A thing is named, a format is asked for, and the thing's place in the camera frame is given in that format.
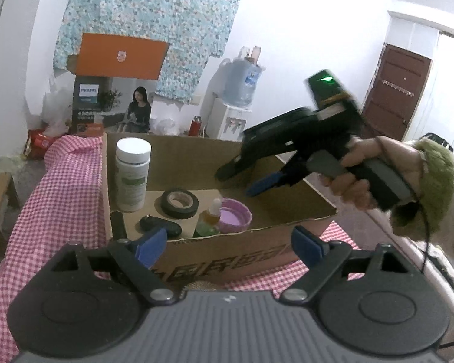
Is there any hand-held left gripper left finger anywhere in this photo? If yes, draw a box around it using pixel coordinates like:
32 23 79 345
49 227 181 304

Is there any blue water jug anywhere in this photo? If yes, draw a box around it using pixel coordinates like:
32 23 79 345
223 58 265 107

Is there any white supplement bottle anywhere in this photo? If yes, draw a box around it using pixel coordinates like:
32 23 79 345
115 138 152 213

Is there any red packet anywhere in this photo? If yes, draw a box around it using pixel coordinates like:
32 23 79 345
25 129 61 159

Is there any gold lid jar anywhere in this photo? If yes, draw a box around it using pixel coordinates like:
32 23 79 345
185 280 222 293

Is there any brown wooden door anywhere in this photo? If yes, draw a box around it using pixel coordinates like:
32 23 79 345
361 43 434 140

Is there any red checkered tablecloth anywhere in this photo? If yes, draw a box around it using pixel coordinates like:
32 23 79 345
0 134 364 363

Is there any small brown cardboard box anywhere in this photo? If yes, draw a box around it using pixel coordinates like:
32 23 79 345
0 172 20 258

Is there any green dropper bottle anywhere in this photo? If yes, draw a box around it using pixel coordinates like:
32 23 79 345
194 198 223 238

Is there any black key fob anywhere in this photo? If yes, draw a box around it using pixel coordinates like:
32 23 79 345
139 215 183 240

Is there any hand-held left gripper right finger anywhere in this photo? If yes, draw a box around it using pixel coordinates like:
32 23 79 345
280 226 415 304

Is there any black cylinder tube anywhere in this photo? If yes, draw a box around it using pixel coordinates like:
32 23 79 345
110 212 126 241

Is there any white water dispenser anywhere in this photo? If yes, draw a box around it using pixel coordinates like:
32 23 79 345
205 93 252 140

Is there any purple plastic lid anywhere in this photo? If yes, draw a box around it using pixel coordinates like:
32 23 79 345
217 198 253 235

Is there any black tape roll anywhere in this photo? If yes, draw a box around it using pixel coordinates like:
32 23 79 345
160 188 200 220

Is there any white plastic bag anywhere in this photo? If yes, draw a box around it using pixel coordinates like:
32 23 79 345
151 118 182 137
43 81 74 137

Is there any floral blue cloth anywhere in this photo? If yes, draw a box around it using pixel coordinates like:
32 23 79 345
53 0 245 103

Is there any person's right hand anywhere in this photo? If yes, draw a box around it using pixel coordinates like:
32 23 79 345
321 136 426 211

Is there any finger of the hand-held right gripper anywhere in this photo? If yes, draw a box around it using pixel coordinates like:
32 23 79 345
246 165 308 198
215 153 278 182

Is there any orange appliance box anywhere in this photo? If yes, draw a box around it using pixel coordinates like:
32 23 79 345
67 33 170 135

